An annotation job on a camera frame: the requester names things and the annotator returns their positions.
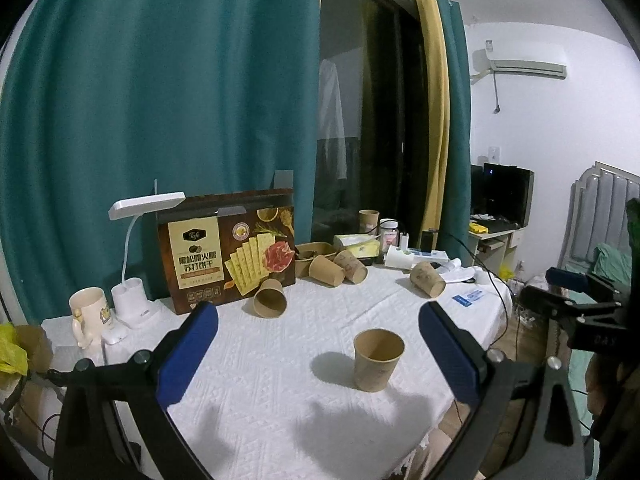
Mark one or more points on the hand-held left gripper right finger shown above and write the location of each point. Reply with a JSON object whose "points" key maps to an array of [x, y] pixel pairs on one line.
{"points": [[450, 355]]}

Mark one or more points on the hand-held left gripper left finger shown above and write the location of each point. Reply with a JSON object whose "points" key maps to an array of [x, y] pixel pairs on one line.
{"points": [[187, 355]]}

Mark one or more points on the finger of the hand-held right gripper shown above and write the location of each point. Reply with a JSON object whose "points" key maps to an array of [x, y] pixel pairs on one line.
{"points": [[550, 300], [567, 278]]}

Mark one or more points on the brown paper cup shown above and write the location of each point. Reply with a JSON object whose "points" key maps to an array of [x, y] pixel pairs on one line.
{"points": [[325, 270], [427, 278], [378, 365], [270, 300], [352, 266], [369, 222]]}

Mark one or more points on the green cloth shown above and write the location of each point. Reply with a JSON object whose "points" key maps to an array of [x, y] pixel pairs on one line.
{"points": [[615, 262]]}

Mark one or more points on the blue white card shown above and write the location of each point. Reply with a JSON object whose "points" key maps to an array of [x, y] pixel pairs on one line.
{"points": [[469, 297]]}

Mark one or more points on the white desk lamp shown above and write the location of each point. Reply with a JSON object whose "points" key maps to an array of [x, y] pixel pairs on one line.
{"points": [[130, 305]]}

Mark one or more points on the white computer desk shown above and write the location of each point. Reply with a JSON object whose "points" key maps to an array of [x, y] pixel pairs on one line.
{"points": [[500, 240]]}

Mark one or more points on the grey padded headboard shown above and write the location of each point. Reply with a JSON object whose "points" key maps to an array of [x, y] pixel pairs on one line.
{"points": [[605, 200]]}

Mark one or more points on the brown cracker box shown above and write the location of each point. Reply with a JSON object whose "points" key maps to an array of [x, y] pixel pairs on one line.
{"points": [[200, 260]]}

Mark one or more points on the white textured tablecloth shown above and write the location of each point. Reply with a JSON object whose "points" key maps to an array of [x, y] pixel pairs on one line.
{"points": [[280, 385]]}

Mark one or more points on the white power strip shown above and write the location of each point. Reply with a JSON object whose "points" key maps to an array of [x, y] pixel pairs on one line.
{"points": [[410, 258]]}

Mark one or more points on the black computer monitor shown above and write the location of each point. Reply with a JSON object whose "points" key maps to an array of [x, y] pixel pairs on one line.
{"points": [[505, 192]]}

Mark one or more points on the white ceramic mug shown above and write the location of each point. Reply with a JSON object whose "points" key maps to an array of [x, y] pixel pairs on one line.
{"points": [[90, 310]]}

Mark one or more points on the clear jar with white lid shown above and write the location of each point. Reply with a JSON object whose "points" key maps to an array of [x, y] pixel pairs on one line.
{"points": [[388, 235]]}

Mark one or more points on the yellow green tissue box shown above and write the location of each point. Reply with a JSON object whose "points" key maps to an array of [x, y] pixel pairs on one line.
{"points": [[357, 247]]}

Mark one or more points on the brown paper bowl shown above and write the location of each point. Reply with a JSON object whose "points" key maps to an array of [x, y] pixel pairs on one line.
{"points": [[312, 250]]}

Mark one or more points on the yellow plastic bag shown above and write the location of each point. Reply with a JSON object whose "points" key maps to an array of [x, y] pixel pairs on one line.
{"points": [[11, 352]]}

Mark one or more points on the narrow teal curtain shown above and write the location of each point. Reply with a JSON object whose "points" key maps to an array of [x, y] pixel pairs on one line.
{"points": [[457, 135]]}

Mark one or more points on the white air conditioner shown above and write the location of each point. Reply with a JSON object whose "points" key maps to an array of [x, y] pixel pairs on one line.
{"points": [[525, 60]]}

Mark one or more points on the yellow curtain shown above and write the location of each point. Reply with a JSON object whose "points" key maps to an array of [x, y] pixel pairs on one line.
{"points": [[432, 85]]}

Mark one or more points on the wide teal curtain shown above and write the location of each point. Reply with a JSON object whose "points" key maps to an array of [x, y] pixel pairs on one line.
{"points": [[165, 100]]}

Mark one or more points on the white wall socket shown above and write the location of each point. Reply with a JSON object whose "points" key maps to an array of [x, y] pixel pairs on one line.
{"points": [[494, 154]]}

